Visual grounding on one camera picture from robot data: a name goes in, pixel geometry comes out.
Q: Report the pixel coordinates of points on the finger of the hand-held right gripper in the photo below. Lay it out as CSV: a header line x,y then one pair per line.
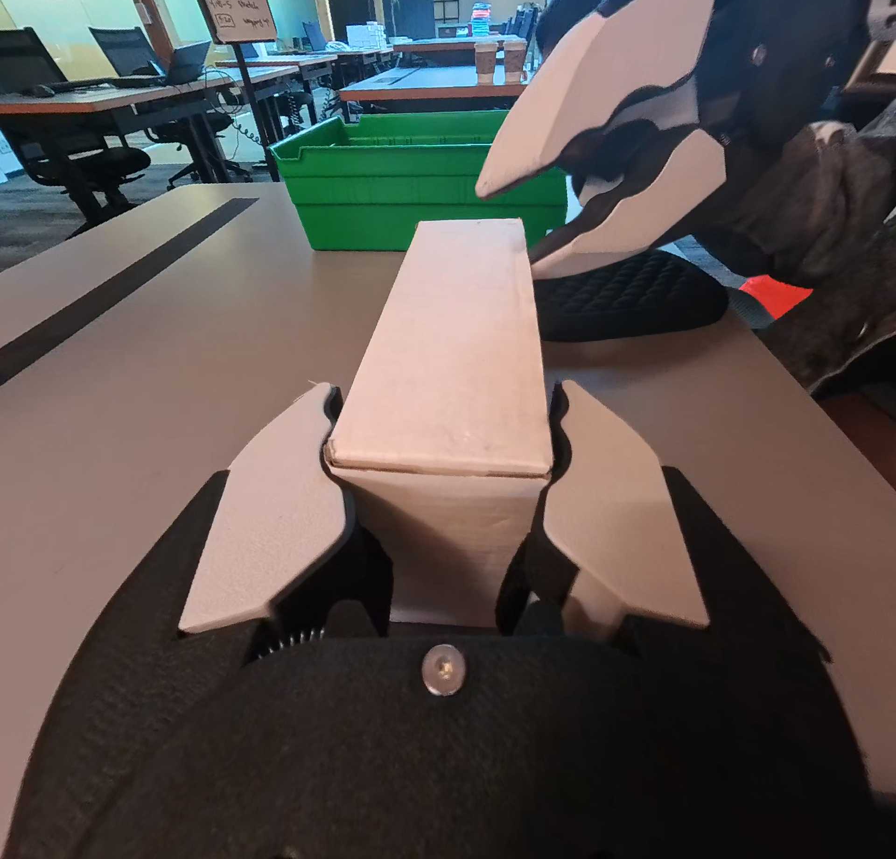
x,y
672,194
595,82

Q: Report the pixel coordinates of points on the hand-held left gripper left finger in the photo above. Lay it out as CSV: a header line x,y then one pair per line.
x,y
273,516

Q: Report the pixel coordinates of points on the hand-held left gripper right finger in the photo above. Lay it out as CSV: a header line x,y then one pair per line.
x,y
616,516

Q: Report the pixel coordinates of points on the white cardboard box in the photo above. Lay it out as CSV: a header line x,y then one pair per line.
x,y
455,355

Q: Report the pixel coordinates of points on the grey desk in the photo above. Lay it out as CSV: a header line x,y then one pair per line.
x,y
175,383

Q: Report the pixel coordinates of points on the wooden office desk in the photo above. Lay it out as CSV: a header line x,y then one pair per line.
x,y
420,83
105,99

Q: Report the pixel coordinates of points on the black mesh chair seat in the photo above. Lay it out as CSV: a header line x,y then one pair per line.
x,y
630,299

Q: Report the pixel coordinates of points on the stack of colourful items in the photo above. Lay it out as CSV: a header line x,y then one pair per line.
x,y
481,19

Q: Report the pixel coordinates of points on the grey fleece jacket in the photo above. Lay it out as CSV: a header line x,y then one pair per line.
x,y
840,243

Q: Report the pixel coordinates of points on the green plastic bin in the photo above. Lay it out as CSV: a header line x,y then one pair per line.
x,y
392,194

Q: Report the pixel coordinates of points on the stack of white boxes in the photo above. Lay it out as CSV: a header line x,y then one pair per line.
x,y
365,36

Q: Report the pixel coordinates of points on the dark laptop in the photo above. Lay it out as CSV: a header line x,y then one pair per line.
x,y
185,61

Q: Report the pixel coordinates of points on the black office chair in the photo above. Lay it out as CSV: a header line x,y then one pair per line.
x,y
42,152
126,50

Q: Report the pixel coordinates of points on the black computer mouse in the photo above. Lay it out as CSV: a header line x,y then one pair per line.
x,y
43,91

